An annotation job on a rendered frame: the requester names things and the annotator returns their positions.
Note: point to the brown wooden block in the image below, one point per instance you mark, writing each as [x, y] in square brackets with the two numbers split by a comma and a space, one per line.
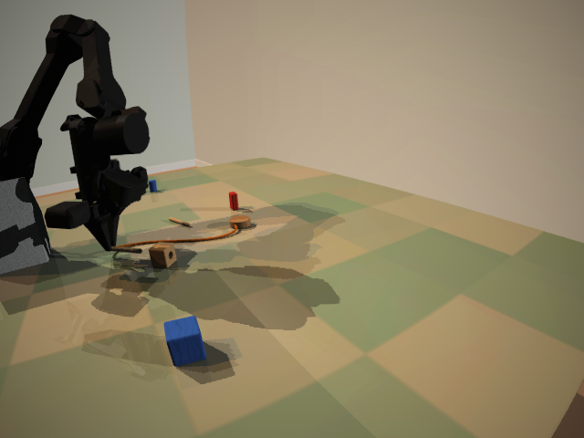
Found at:
[162, 255]

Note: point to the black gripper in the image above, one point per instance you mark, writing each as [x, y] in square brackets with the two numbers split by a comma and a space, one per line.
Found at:
[101, 218]

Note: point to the blue wooden block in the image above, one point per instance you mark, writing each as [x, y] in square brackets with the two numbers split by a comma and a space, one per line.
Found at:
[184, 340]

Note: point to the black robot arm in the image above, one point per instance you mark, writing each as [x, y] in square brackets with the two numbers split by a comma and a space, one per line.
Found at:
[114, 130]

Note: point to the red rectangular block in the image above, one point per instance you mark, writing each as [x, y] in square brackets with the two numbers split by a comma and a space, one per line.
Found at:
[233, 200]

